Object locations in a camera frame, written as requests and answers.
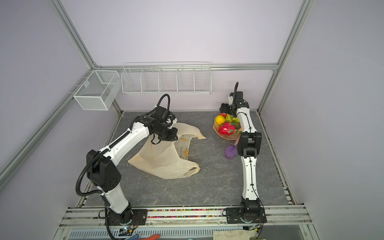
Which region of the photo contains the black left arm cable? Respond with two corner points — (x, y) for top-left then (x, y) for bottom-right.
(74, 93), (171, 197)

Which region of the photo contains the pink purple spatula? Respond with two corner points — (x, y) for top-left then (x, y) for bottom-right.
(225, 139), (239, 159)

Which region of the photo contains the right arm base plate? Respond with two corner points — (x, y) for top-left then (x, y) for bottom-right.
(223, 207), (267, 224)

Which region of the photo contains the beige cloth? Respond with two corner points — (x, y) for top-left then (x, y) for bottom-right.
(213, 230), (258, 240)

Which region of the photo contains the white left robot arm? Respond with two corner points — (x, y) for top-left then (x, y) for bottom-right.
(81, 106), (178, 225)

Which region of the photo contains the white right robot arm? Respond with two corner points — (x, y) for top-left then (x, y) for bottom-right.
(220, 90), (264, 224)

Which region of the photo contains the pink wavy fruit plate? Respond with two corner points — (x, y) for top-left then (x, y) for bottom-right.
(213, 114), (242, 141)

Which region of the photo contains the red blue glove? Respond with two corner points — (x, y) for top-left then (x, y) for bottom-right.
(123, 233), (161, 240)

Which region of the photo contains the green chayote fruit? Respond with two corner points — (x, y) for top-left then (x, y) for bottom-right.
(226, 114), (240, 124)

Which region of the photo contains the yellow lemon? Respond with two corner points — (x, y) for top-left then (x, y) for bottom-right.
(215, 115), (226, 126)

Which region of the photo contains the red dragon fruit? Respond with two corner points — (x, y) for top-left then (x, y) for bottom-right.
(219, 122), (241, 136)

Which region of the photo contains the small white mesh basket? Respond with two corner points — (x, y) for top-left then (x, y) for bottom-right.
(74, 70), (122, 111)

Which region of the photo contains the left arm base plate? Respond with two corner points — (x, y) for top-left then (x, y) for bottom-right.
(106, 209), (148, 226)

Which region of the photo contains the cream plastic bag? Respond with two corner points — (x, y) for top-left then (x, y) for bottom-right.
(128, 123), (206, 180)

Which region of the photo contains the long white wire basket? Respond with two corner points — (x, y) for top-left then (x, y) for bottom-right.
(121, 62), (212, 95)

